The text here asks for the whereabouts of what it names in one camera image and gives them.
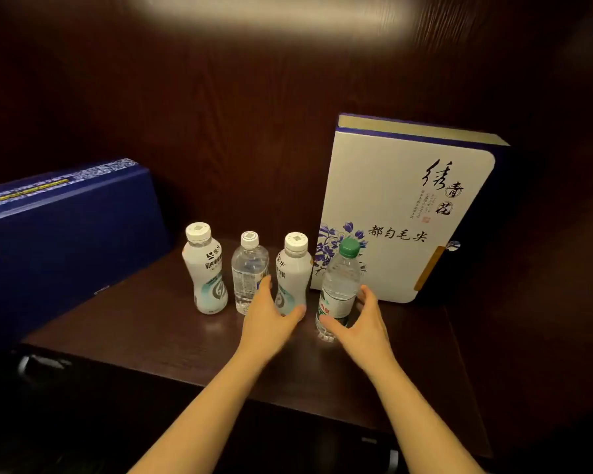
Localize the person's left hand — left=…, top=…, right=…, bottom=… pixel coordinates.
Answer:
left=236, top=275, right=307, bottom=379

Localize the person's right hand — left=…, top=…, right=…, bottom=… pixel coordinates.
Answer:
left=318, top=284, right=399, bottom=376

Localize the green cap water bottle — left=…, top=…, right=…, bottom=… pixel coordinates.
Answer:
left=315, top=237, right=362, bottom=344

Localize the clear bottle white cap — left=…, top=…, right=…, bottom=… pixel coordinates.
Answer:
left=231, top=230, right=270, bottom=315

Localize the white tea gift box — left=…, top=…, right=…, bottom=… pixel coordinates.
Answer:
left=310, top=113, right=515, bottom=307

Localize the blue patterned box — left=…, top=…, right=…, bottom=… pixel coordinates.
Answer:
left=0, top=158, right=173, bottom=351

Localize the person's left forearm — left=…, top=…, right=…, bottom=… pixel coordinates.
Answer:
left=128, top=352, right=273, bottom=474

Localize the person's right forearm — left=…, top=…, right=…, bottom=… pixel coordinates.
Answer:
left=365, top=357, right=485, bottom=474

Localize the dark wooden cabinet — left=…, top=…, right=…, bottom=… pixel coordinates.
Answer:
left=0, top=0, right=593, bottom=474

